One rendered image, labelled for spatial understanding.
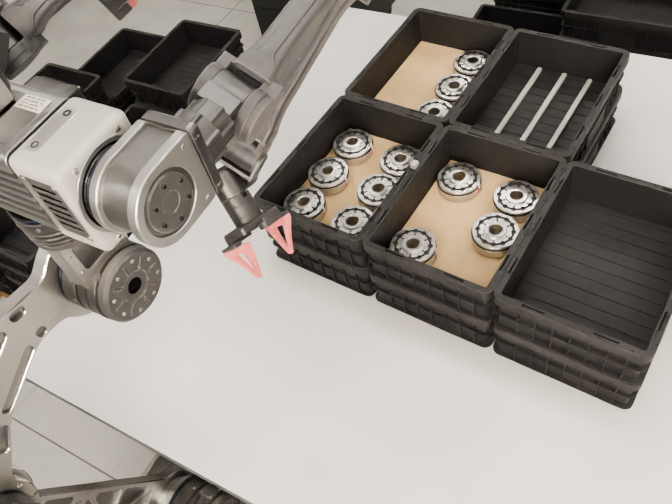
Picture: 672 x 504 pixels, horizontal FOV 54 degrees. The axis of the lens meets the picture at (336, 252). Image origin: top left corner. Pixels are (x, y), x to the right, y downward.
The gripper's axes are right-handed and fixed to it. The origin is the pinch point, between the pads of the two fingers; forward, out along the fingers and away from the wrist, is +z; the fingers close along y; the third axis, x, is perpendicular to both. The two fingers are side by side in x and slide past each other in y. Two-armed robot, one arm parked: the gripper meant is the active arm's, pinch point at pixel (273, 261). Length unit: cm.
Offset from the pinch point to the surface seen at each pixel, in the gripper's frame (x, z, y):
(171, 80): 116, -60, 94
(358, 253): 1.6, 10.5, 22.6
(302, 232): 13.5, 1.4, 22.1
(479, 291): -24.9, 24.5, 19.8
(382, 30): 33, -33, 116
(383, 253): -7.8, 11.3, 19.7
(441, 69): 2, -14, 88
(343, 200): 12.1, 0.9, 37.6
